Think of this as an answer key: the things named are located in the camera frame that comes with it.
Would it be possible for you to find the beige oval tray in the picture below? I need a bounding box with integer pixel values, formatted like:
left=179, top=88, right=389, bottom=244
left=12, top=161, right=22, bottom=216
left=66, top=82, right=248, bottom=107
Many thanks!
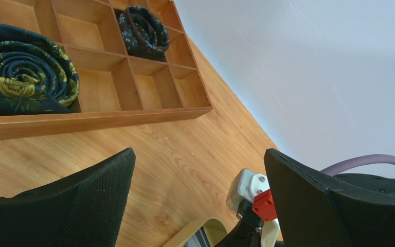
left=163, top=218, right=227, bottom=247

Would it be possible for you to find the brown wooden divided tray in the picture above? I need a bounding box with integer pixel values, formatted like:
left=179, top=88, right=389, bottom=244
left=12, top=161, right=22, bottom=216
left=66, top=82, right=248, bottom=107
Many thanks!
left=0, top=1, right=212, bottom=140

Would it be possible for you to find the black round part lower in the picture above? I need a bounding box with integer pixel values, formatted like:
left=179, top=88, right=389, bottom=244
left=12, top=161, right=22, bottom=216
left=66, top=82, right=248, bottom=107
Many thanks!
left=0, top=24, right=80, bottom=116

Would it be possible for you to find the black round part upper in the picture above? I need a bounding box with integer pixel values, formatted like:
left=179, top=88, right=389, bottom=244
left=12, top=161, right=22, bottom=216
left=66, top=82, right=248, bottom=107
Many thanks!
left=117, top=6, right=170, bottom=62

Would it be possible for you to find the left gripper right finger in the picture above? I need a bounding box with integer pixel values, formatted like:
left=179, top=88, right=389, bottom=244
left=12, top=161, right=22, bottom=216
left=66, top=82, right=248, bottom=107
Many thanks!
left=264, top=149, right=391, bottom=240

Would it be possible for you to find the black round part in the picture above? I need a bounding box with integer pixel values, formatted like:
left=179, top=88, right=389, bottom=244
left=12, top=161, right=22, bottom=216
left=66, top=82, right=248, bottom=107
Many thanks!
left=117, top=6, right=170, bottom=62
left=0, top=24, right=80, bottom=116

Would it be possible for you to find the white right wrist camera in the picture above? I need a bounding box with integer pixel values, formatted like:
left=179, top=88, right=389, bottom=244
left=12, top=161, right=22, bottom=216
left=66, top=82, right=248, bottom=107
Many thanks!
left=225, top=168, right=281, bottom=247

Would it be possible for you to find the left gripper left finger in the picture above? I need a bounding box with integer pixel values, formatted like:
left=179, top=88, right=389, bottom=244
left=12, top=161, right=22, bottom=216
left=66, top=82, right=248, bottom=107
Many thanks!
left=0, top=148, right=136, bottom=246

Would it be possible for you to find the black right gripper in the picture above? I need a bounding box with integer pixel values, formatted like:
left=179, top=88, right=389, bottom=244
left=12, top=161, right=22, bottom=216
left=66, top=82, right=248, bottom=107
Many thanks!
left=216, top=201, right=264, bottom=247

